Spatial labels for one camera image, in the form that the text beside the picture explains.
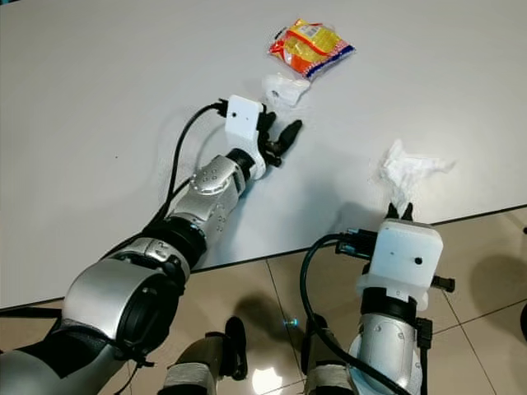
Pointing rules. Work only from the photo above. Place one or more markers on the robot right leg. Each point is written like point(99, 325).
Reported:
point(325, 370)

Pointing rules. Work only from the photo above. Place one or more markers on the yellow red snack packet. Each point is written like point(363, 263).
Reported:
point(311, 48)

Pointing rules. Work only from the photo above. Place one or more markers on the robot leg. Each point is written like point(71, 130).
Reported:
point(202, 370)
point(325, 370)

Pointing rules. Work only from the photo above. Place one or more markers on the small white tissue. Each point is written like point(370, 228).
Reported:
point(284, 89)

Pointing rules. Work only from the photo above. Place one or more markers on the robot left leg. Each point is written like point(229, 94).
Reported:
point(202, 370)

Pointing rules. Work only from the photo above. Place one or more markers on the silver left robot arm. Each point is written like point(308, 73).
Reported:
point(115, 304)

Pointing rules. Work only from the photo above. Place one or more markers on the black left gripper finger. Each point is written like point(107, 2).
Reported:
point(291, 137)
point(268, 123)

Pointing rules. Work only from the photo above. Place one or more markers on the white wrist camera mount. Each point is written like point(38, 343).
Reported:
point(245, 119)
point(403, 259)

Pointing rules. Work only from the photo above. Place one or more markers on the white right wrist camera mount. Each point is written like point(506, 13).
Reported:
point(403, 259)

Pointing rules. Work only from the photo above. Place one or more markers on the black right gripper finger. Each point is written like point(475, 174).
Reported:
point(409, 211)
point(391, 213)

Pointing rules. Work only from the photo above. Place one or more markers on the white table black legs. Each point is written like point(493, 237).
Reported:
point(99, 99)

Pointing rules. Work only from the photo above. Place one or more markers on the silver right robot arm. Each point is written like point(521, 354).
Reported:
point(387, 346)

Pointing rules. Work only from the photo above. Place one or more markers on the large white tissue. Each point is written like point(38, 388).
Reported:
point(408, 173)

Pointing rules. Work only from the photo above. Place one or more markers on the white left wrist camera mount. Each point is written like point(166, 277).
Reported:
point(245, 119)

